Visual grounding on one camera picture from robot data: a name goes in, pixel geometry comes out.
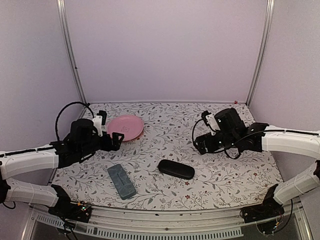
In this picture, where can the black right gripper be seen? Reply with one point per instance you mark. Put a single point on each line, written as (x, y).
(200, 139)

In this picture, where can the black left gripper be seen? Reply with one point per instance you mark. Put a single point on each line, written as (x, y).
(116, 144)

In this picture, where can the black glasses case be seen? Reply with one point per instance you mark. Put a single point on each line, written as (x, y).
(176, 169)

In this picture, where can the grey case green lining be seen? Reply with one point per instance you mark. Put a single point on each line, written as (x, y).
(121, 181)

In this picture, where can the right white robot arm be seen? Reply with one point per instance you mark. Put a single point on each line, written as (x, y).
(228, 130)

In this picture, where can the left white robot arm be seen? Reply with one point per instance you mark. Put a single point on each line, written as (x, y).
(85, 138)

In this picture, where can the pink plate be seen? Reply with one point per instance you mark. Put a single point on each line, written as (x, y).
(129, 125)

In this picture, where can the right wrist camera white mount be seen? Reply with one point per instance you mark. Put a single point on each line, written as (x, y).
(210, 122)

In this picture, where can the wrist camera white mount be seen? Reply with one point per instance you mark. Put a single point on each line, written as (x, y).
(99, 122)
(210, 122)

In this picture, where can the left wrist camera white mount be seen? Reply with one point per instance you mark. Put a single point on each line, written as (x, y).
(99, 122)

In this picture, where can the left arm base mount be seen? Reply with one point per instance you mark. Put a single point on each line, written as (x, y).
(66, 209)

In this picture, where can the front aluminium rail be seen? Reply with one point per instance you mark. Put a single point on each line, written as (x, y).
(127, 224)

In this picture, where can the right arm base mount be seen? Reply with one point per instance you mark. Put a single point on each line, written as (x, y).
(267, 209)

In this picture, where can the right aluminium frame post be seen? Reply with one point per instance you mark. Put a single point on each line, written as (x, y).
(262, 50)

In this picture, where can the aluminium frame post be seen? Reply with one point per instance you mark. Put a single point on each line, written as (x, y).
(262, 50)
(62, 14)

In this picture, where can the left aluminium frame post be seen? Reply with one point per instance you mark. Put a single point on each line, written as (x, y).
(62, 14)

